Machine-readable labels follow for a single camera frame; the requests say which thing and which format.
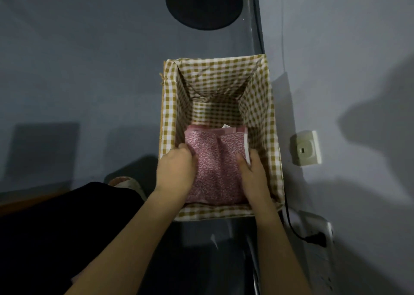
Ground black round lamp base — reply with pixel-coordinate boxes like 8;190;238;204
166;0;244;31

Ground white wall socket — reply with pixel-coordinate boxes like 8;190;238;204
289;130;323;167

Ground white power strip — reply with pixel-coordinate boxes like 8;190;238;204
296;210;335;295

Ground person's beige slipper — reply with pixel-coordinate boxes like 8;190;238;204
108;176;147;201

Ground person's right forearm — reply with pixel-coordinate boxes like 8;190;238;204
247;196;312;295

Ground person's left forearm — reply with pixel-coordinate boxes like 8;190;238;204
65;188;185;295

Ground person's black trousers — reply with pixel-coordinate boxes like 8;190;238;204
0;182;145;295

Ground pink patterned cloth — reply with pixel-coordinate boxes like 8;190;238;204
184;124;249;205

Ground black power plug with cable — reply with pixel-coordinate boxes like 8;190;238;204
283;204;328;248

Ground person's left hand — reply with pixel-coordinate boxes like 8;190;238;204
156;143;199;195

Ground yellow checkered lined basket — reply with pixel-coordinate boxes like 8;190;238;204
158;54;286;222

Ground person's right hand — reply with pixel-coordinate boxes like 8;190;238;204
235;149;273;208

